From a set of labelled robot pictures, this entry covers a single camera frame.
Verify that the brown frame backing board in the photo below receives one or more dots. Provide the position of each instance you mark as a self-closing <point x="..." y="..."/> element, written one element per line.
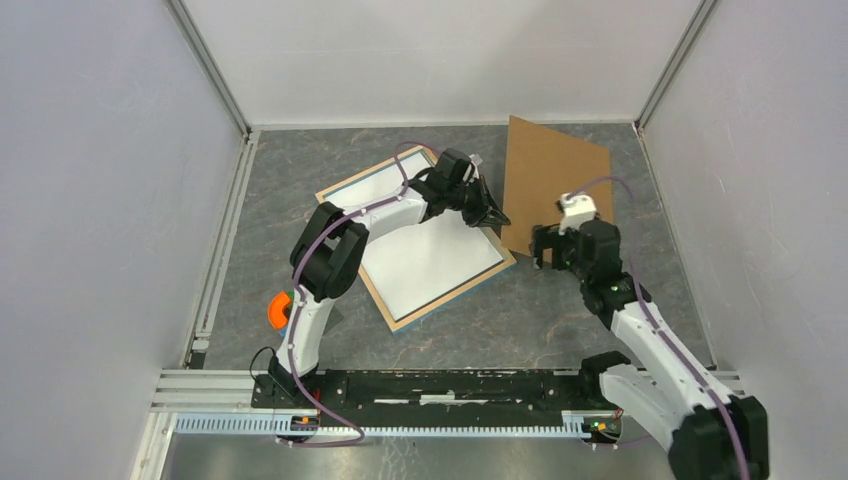
<point x="541" y="165"/>

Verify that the orange building block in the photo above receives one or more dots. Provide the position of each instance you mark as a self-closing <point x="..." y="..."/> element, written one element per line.
<point x="279" y="309"/>

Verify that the wooden picture frame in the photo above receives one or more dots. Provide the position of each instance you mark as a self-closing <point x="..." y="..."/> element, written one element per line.
<point x="411" y="245"/>

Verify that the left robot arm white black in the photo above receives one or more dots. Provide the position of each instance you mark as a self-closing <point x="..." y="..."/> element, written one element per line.
<point x="328" y="254"/>

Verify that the grey building block baseplate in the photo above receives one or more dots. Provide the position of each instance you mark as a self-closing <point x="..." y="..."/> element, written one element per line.
<point x="334" y="318"/>

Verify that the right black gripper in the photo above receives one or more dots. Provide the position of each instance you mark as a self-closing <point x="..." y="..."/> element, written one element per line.
<point x="547" y="237"/>

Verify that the aluminium frame rail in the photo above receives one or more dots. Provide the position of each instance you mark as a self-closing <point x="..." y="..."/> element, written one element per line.
<point x="246" y="403"/>

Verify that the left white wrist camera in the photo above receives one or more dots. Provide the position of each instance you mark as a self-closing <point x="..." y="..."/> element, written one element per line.
<point x="473" y="169"/>

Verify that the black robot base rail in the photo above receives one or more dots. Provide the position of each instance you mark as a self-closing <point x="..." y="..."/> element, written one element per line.
<point x="433" y="399"/>

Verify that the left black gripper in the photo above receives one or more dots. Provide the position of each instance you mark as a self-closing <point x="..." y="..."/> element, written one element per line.
<point x="482" y="202"/>

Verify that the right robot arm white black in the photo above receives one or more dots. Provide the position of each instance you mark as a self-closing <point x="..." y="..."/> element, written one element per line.
<point x="662" y="358"/>

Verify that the hot air balloon photo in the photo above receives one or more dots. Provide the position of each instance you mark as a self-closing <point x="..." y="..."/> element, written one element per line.
<point x="424" y="245"/>

